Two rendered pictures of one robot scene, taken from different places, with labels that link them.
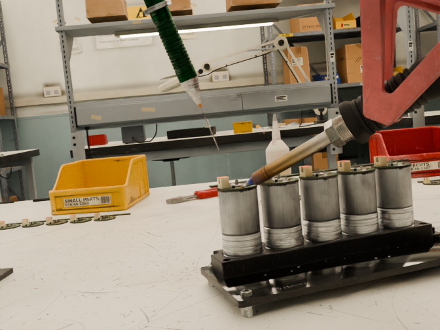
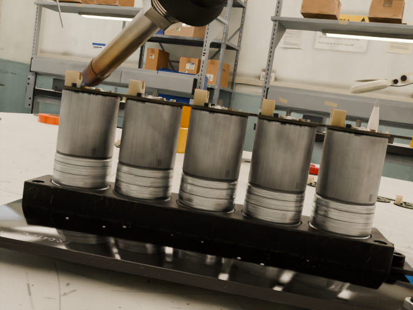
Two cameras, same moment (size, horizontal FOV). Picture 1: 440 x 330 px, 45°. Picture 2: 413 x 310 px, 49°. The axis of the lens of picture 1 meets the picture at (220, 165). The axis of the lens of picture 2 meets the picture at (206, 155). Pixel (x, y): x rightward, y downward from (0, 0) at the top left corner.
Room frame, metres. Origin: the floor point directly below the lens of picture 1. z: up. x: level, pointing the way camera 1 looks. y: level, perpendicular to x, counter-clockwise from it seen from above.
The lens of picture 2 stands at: (0.16, -0.14, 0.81)
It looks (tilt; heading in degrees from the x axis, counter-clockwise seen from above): 6 degrees down; 25
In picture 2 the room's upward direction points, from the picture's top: 8 degrees clockwise
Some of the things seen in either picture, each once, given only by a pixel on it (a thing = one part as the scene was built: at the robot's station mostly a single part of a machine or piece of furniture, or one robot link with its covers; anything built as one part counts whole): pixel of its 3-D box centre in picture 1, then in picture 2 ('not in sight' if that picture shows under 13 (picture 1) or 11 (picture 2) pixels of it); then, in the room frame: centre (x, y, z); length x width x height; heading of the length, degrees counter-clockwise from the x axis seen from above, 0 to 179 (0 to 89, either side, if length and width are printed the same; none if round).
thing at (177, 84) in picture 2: not in sight; (107, 76); (2.61, 1.80, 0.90); 1.30 x 0.06 x 0.12; 93
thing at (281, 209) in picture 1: (281, 218); (147, 155); (0.33, -0.04, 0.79); 0.02 x 0.02 x 0.05
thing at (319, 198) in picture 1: (321, 212); (211, 166); (0.34, -0.06, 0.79); 0.02 x 0.02 x 0.05
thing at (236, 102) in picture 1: (205, 107); (386, 114); (2.69, 0.05, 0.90); 1.30 x 0.06 x 0.12; 93
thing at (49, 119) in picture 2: not in sight; (58, 119); (0.71, 0.37, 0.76); 0.06 x 0.06 x 0.01
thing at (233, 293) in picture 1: (339, 266); (193, 252); (0.32, -0.07, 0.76); 0.16 x 0.07 x 0.01; 108
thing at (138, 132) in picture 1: (133, 133); (313, 123); (2.83, 0.44, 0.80); 0.15 x 0.12 x 0.10; 4
